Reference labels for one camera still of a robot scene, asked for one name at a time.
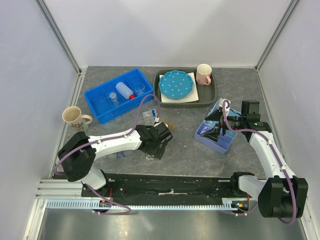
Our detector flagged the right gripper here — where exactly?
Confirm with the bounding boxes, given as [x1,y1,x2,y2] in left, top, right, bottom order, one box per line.
[200,108,246,143]

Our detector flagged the clear round glass flask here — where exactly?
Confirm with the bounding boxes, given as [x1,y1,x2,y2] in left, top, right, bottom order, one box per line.
[146,155,156,161]

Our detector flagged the brown test tube brush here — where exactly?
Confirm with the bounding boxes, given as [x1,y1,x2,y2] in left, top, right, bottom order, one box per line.
[161,120,175,130]

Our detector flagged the blue safety glasses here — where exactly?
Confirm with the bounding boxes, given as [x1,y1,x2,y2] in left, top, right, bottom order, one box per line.
[116,151,127,159]

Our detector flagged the clear glass beaker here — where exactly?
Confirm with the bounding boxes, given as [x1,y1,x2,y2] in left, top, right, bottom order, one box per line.
[134,83,145,96]

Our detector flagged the clear glass stoppered bottle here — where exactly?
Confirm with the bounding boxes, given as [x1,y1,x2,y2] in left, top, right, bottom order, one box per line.
[109,92,121,107]

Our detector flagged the white plastic wash bottle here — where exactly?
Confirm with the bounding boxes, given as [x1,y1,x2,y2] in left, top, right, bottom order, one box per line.
[115,82,136,100]

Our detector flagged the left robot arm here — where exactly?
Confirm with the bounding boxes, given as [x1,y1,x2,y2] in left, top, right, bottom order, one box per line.
[57,122,173,197]

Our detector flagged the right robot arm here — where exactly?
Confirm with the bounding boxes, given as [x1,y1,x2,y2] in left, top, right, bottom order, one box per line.
[202,98,309,225]

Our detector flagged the dark green plastic tray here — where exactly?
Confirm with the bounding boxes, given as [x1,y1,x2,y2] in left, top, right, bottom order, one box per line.
[153,68,217,108]

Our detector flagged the white square plate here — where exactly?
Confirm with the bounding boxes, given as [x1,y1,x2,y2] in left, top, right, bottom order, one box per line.
[161,72,199,103]

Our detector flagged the clear test tube rack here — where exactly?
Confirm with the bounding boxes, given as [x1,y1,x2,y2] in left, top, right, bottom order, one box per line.
[142,109,160,126]

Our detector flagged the pink ceramic mug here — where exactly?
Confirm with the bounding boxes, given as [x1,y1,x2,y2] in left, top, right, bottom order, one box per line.
[195,63,212,86]

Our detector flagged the blue polka dot plate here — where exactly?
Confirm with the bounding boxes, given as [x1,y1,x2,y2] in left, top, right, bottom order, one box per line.
[158,70,195,100]

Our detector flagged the blue divided plastic bin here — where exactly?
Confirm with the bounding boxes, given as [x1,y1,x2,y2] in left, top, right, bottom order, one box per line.
[84,68,154,124]

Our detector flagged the beige floral mug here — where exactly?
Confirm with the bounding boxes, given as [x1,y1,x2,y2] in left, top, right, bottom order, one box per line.
[62,106,93,131]

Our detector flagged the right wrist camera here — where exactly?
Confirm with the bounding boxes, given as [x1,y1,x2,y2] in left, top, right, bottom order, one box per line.
[214,98,231,115]

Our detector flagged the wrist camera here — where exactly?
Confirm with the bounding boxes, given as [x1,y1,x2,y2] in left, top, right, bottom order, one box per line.
[154,122,171,139]
[214,98,231,115]

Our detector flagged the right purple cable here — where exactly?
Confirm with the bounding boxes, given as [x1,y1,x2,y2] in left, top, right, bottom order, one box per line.
[221,99,298,226]

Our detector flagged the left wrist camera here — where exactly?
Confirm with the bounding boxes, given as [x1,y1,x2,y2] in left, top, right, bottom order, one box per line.
[154,122,171,139]

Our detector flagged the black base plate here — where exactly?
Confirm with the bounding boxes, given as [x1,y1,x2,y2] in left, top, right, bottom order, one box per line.
[81,173,250,206]

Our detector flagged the slotted cable duct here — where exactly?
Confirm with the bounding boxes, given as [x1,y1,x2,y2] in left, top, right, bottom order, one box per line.
[46,198,248,211]

